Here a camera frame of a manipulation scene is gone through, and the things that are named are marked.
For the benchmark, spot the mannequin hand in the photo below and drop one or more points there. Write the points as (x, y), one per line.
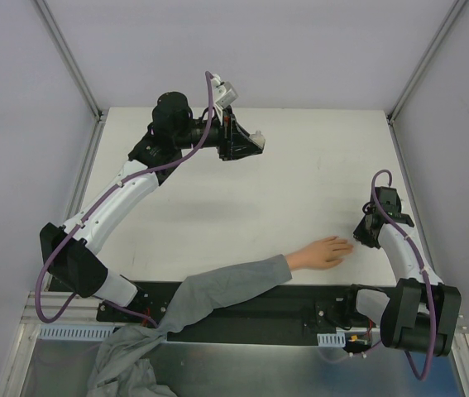
(320, 255)

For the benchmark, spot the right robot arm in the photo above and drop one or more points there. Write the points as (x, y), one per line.
(420, 297)

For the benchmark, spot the aluminium frame post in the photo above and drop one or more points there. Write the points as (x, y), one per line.
(433, 47)
(58, 38)

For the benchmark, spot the left aluminium frame post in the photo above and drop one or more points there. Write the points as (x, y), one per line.
(58, 38)

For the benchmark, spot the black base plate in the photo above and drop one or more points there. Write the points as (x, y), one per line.
(288, 315)

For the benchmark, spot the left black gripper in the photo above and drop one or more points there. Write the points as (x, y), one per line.
(226, 135)

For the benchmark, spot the right aluminium frame post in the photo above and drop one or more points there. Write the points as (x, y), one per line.
(433, 47)

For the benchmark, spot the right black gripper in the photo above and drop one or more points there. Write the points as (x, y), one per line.
(366, 233)

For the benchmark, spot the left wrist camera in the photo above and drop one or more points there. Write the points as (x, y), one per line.
(224, 94)

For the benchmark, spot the grey shirt sleeve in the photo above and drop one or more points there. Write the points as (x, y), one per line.
(121, 367)

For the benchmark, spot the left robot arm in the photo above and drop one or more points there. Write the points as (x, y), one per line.
(71, 249)

